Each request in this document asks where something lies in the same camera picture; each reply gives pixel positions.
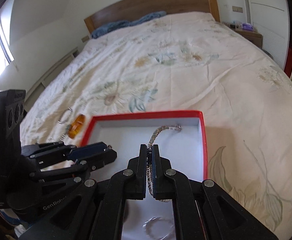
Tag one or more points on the wooden headboard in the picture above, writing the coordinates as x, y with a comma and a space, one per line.
132, 10

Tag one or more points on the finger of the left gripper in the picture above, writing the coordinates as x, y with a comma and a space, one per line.
85, 160
47, 154

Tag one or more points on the white wardrobe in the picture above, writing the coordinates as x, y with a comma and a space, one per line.
273, 20

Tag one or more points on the amber orange bangle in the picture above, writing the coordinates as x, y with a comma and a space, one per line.
76, 126

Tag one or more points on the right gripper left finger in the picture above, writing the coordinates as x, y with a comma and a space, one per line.
95, 210

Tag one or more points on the low white radiator cabinet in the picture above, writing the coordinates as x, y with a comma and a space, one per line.
34, 92

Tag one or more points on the thin silver bangle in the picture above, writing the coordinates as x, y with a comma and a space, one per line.
64, 117

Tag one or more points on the red white jewelry box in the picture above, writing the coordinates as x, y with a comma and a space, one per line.
186, 151

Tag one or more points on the blue pillow right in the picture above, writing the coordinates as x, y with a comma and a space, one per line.
148, 17

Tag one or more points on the blue pillow left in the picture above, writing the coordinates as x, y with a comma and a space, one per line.
109, 27

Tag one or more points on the wooden nightstand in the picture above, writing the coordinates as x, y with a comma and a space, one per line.
253, 36

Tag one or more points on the floral cream bed duvet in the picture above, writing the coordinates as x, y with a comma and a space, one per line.
189, 62

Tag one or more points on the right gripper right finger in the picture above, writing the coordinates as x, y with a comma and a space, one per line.
202, 210

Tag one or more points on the purple tissue box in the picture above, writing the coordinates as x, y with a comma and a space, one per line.
247, 26

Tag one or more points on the blue pillow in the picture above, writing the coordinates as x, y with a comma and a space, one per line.
148, 17
109, 27

